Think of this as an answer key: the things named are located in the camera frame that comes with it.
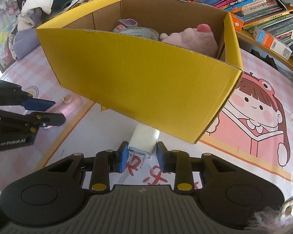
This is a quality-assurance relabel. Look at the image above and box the small white charger plug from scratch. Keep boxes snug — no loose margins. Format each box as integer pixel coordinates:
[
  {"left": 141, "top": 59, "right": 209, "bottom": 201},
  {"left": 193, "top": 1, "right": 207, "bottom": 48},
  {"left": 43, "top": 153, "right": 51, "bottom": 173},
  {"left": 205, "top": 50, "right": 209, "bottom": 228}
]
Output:
[{"left": 128, "top": 124, "right": 160, "bottom": 168}]

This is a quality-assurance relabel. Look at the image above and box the pink utility knife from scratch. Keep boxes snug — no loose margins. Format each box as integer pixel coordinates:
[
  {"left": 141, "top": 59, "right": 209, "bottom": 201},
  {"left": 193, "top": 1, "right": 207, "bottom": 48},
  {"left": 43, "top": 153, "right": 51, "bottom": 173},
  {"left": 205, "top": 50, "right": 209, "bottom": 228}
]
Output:
[{"left": 46, "top": 94, "right": 82, "bottom": 117}]

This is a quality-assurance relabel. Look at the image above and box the pink plush pig toy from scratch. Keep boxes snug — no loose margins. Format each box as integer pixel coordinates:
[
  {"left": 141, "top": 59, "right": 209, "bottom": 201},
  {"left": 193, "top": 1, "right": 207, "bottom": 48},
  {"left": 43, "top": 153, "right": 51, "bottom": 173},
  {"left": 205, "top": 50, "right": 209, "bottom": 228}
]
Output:
[{"left": 160, "top": 24, "right": 218, "bottom": 58}]

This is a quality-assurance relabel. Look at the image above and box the white packing tape roll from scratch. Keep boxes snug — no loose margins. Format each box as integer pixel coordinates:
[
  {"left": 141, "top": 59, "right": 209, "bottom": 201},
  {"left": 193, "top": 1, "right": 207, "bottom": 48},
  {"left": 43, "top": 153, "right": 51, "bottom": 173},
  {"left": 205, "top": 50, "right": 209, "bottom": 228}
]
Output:
[{"left": 119, "top": 27, "right": 159, "bottom": 41}]

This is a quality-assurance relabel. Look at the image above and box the pale blue toy truck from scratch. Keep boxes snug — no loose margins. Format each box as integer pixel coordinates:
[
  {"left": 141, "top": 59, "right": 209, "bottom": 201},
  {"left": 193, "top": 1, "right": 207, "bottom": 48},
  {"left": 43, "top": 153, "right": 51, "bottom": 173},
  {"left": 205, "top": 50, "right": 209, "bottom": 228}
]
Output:
[{"left": 112, "top": 19, "right": 138, "bottom": 33}]

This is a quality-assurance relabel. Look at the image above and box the yellow cardboard box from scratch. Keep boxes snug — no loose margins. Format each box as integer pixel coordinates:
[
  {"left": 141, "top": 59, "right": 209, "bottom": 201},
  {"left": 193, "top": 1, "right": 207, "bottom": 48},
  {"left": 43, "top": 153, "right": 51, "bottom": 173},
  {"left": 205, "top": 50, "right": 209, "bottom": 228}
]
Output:
[{"left": 36, "top": 0, "right": 243, "bottom": 143}]

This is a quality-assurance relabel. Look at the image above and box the pink checkered tablecloth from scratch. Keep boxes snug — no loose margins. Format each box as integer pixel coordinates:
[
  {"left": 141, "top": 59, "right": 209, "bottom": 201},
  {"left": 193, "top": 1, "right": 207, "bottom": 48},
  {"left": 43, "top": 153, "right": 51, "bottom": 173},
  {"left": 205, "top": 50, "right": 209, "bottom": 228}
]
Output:
[{"left": 0, "top": 51, "right": 293, "bottom": 197}]

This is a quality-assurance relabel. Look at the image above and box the pile of clothes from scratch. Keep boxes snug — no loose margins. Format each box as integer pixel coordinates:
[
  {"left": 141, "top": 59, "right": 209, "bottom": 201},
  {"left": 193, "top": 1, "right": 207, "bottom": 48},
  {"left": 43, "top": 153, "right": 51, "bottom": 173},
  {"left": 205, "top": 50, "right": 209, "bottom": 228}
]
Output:
[{"left": 0, "top": 0, "right": 78, "bottom": 60}]

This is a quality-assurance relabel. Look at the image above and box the white orange medicine box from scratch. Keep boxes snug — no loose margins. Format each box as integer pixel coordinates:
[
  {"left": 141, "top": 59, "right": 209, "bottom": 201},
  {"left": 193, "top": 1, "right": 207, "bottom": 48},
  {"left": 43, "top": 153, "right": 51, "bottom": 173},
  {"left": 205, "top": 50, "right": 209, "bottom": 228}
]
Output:
[{"left": 231, "top": 13, "right": 244, "bottom": 32}]

